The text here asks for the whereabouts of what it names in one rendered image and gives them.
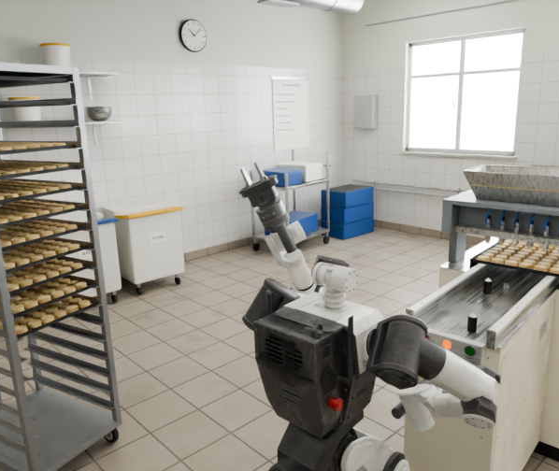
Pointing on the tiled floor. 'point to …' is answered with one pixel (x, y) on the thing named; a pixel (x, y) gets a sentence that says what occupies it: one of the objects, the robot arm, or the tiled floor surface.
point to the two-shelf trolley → (295, 208)
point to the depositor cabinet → (558, 362)
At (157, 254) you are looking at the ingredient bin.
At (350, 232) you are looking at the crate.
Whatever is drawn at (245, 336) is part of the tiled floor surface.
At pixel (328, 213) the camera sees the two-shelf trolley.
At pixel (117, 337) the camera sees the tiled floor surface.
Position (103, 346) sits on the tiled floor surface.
